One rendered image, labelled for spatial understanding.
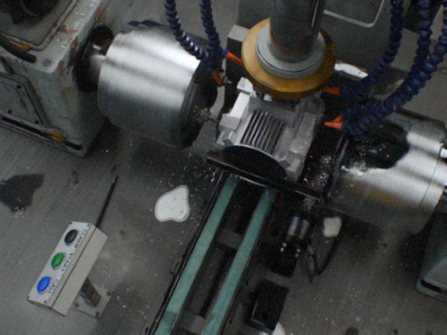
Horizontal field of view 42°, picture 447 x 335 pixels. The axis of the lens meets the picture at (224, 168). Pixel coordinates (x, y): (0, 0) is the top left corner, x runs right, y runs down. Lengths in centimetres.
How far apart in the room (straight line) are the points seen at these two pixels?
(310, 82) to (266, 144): 17
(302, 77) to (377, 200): 28
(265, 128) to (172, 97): 20
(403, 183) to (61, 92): 72
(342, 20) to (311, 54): 21
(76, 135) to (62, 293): 46
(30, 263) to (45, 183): 21
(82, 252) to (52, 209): 37
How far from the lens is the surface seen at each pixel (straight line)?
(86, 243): 113
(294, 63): 108
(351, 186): 116
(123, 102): 123
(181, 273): 126
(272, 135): 119
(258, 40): 111
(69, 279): 112
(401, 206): 117
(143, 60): 122
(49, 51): 126
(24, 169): 155
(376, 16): 127
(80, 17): 131
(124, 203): 145
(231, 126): 122
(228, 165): 123
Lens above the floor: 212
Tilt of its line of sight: 63 degrees down
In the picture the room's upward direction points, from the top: 3 degrees clockwise
